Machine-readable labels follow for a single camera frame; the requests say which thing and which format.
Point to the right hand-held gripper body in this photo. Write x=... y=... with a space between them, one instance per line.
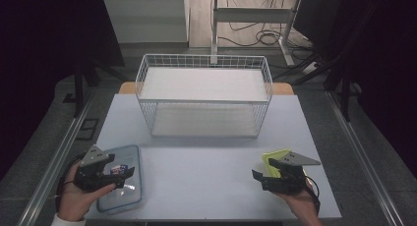
x=288 y=181

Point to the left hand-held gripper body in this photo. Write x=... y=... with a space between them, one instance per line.
x=90 y=177

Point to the green food container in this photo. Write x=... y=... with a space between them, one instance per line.
x=270 y=155

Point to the clear food container blue lid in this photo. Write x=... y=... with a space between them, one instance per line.
x=126 y=196

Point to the person's right hand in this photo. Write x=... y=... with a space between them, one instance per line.
x=300 y=199

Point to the person's left hand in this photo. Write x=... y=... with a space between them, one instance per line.
x=73 y=201

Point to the black floor plate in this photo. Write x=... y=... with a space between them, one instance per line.
x=87 y=129

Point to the wooden table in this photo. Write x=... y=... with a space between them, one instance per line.
x=127 y=88

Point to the black metal stand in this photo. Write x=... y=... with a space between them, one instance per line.
x=78 y=85
x=344 y=85

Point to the white power strip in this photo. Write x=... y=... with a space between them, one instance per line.
x=310 y=68

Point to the aluminium rail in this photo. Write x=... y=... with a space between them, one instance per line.
x=364 y=157
x=55 y=160

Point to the white desk frame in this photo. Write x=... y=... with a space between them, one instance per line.
x=252 y=14

